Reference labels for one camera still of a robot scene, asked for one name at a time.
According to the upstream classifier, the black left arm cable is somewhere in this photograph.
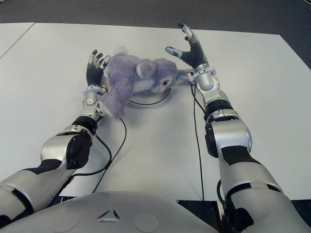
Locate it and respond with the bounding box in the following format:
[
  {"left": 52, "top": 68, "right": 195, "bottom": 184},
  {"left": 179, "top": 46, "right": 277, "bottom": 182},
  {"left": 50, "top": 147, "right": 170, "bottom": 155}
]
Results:
[{"left": 48, "top": 116, "right": 127, "bottom": 202}]

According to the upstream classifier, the purple plush bunny doll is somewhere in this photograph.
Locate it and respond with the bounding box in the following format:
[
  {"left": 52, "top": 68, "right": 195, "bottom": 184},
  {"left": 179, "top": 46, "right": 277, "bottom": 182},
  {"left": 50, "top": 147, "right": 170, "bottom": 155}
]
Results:
[{"left": 96, "top": 46, "right": 195, "bottom": 119}]

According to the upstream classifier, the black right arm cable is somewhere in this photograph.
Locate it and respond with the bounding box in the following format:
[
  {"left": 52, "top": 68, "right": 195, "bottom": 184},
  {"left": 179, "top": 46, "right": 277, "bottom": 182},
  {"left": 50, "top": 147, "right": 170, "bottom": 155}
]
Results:
[{"left": 190, "top": 81, "right": 206, "bottom": 201}]

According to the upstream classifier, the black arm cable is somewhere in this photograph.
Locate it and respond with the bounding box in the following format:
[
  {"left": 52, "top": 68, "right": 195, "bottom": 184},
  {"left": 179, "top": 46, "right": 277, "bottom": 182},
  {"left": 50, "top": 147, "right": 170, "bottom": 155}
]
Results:
[
  {"left": 190, "top": 81, "right": 206, "bottom": 201},
  {"left": 48, "top": 116, "right": 127, "bottom": 202}
]

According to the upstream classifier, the grey robot torso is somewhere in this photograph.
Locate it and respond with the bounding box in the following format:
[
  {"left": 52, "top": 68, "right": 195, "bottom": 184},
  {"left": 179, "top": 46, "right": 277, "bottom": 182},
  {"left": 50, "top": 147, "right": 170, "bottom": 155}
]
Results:
[{"left": 0, "top": 191, "right": 219, "bottom": 233}]

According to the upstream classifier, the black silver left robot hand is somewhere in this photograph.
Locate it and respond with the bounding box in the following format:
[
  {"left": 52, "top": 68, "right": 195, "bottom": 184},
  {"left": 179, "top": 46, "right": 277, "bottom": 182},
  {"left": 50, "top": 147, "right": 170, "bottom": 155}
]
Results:
[{"left": 86, "top": 50, "right": 112, "bottom": 88}]

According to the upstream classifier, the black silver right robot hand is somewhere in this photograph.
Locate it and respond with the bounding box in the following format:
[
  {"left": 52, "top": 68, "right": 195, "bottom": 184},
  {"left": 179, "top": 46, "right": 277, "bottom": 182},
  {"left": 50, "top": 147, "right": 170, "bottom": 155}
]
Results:
[{"left": 165, "top": 23, "right": 210, "bottom": 70}]

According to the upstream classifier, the white plate with black rim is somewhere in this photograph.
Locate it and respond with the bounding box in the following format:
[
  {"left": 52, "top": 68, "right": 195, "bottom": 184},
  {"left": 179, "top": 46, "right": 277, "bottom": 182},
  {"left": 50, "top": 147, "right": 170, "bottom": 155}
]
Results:
[{"left": 127, "top": 84, "right": 172, "bottom": 107}]

